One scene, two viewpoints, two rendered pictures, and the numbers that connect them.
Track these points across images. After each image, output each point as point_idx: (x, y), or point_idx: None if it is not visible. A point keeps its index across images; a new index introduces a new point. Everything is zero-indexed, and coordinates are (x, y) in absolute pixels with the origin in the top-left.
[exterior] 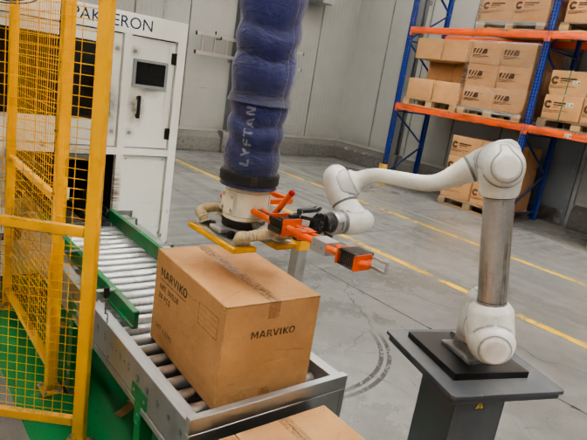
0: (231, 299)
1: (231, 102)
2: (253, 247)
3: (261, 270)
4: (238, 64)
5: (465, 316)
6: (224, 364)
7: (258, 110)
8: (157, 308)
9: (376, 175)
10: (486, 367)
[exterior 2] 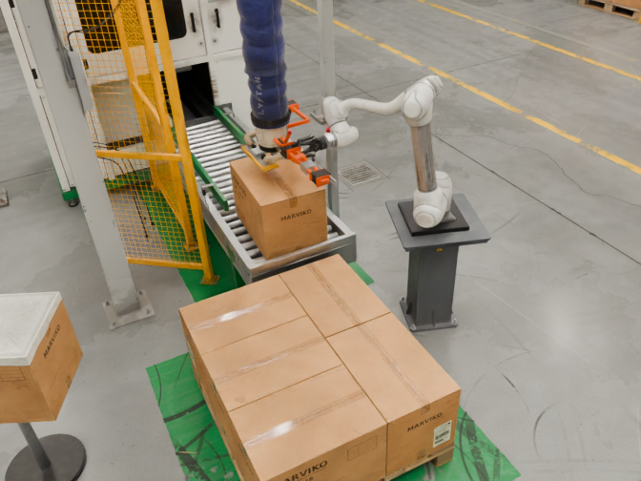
0: (264, 199)
1: None
2: (277, 164)
3: (293, 172)
4: (243, 50)
5: None
6: (268, 237)
7: (261, 79)
8: (236, 198)
9: (353, 104)
10: (438, 226)
